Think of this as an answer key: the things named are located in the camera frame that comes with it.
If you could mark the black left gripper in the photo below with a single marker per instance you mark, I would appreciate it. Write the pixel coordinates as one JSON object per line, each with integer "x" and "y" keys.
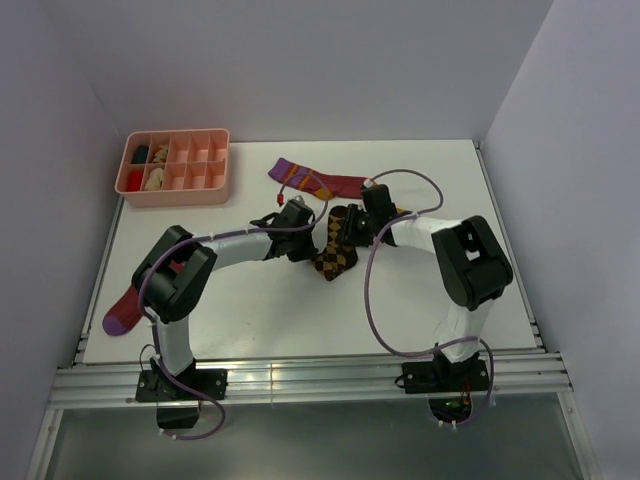
{"x": 307, "y": 253}

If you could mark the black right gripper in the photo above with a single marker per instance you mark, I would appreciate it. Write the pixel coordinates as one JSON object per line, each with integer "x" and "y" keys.
{"x": 349, "y": 234}

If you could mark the brown yellow argyle sock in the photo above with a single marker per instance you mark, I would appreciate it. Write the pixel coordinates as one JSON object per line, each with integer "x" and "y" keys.
{"x": 336, "y": 258}

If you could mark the maroon sock purple toe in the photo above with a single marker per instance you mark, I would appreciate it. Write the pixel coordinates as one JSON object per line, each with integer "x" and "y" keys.
{"x": 125, "y": 314}

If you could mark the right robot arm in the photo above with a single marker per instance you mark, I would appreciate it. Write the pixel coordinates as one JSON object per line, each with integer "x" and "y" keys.
{"x": 473, "y": 267}

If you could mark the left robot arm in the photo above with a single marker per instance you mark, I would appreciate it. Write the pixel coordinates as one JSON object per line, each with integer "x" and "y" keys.
{"x": 201, "y": 256}

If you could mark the maroon purple striped sock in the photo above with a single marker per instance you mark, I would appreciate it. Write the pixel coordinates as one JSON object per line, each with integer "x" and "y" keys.
{"x": 322, "y": 186}

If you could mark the cream white rolled sock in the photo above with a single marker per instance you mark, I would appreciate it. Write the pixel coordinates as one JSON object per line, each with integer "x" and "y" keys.
{"x": 155, "y": 180}

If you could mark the pink compartment organizer box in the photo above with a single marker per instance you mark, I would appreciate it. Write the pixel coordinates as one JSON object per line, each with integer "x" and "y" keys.
{"x": 196, "y": 172}

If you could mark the cream orange argyle rolled sock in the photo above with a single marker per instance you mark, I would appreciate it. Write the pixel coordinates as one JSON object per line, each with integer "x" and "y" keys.
{"x": 160, "y": 154}

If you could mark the red rolled sock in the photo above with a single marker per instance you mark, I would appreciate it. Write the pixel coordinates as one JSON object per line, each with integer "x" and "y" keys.
{"x": 134, "y": 181}

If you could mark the dark teal rolled sock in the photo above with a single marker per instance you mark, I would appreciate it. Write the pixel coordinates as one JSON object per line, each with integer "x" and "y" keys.
{"x": 140, "y": 155}

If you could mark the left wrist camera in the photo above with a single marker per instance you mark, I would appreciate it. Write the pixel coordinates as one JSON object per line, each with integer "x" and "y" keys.
{"x": 296, "y": 202}

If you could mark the aluminium front rail frame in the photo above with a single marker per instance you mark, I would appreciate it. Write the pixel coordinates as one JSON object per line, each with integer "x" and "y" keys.
{"x": 365, "y": 378}

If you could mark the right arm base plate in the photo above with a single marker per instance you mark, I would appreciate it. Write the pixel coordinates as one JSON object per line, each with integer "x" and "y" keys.
{"x": 441, "y": 376}

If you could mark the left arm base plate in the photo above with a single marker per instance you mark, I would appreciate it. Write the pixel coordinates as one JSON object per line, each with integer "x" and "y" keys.
{"x": 155, "y": 387}

